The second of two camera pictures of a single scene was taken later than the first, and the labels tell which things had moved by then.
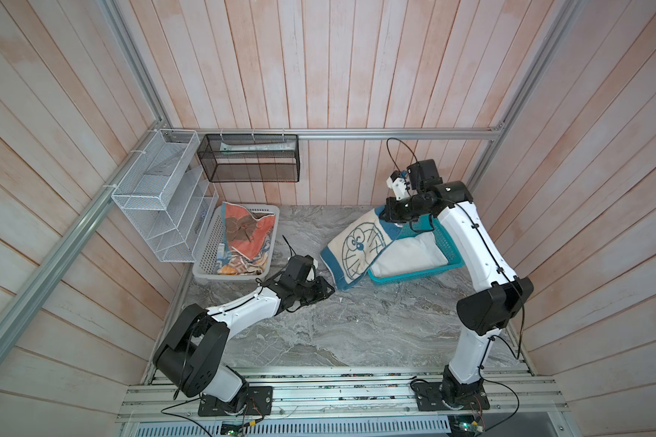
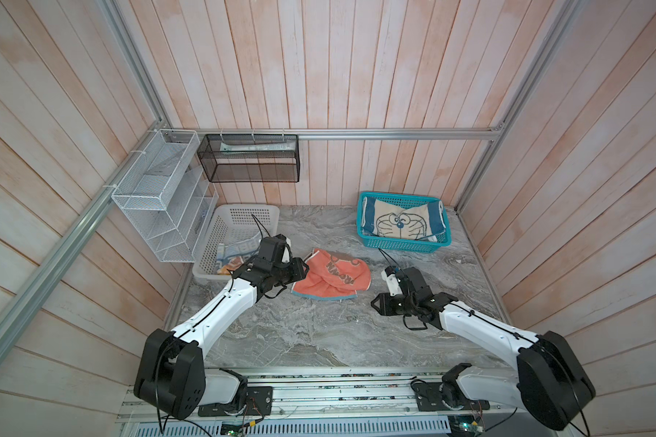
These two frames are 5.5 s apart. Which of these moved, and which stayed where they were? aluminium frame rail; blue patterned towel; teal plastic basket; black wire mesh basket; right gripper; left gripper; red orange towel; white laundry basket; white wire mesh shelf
Moved: right gripper; left gripper; red orange towel; blue patterned towel; teal plastic basket
Stayed: aluminium frame rail; white laundry basket; white wire mesh shelf; black wire mesh basket
